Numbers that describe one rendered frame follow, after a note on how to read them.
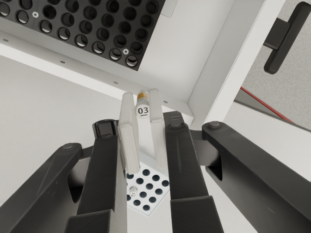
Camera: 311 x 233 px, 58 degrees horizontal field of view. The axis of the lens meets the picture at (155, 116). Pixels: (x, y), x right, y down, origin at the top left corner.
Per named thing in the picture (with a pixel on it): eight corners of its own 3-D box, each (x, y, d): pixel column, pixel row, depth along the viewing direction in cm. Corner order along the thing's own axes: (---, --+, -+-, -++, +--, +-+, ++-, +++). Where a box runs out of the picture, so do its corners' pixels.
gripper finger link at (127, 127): (140, 174, 16) (127, 176, 16) (138, 127, 22) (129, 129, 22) (131, 124, 15) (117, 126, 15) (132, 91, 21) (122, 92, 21)
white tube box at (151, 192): (174, 170, 50) (177, 182, 46) (148, 204, 52) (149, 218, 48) (114, 135, 47) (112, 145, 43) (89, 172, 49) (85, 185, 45)
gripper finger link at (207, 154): (167, 146, 13) (230, 137, 13) (161, 112, 18) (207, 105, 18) (171, 174, 14) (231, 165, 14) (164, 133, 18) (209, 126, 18)
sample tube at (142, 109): (150, 100, 26) (152, 118, 21) (137, 102, 26) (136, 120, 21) (148, 87, 25) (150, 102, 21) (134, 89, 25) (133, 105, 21)
